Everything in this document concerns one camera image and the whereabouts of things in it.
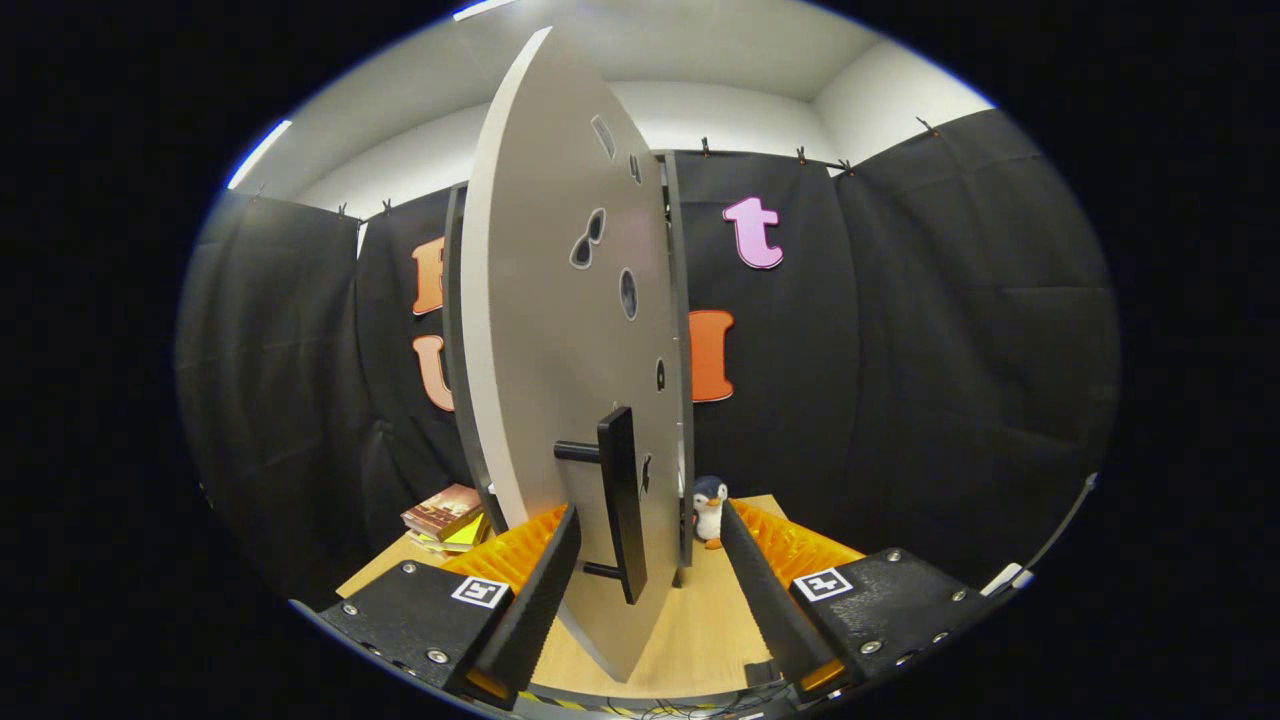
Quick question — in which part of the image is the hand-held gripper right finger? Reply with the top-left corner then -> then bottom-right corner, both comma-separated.
718,498 -> 1003,703

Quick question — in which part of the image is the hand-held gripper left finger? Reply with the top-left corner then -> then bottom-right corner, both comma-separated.
290,503 -> 583,712

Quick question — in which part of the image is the black door handle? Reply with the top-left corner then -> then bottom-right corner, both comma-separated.
553,406 -> 649,606

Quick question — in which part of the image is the beige shoe cabinet door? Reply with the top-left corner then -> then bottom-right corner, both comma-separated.
460,27 -> 686,684

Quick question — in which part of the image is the dark grey shoe cabinet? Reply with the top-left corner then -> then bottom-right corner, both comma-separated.
443,150 -> 696,586

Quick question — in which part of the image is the yellow book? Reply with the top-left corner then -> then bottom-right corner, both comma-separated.
440,512 -> 491,549

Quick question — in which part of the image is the penguin plush toy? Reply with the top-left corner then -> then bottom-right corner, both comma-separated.
690,475 -> 730,550

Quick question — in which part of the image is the brown book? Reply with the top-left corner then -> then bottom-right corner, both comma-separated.
401,484 -> 484,539

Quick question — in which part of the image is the white flat object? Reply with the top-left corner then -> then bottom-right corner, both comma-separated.
980,563 -> 1034,598

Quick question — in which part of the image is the thin dark pole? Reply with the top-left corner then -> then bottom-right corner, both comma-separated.
1020,473 -> 1099,581

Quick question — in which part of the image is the black backdrop cloth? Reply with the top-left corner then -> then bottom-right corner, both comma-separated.
175,108 -> 1121,611

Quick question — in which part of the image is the row of black cloth clips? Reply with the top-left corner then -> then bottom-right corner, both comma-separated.
255,117 -> 941,221

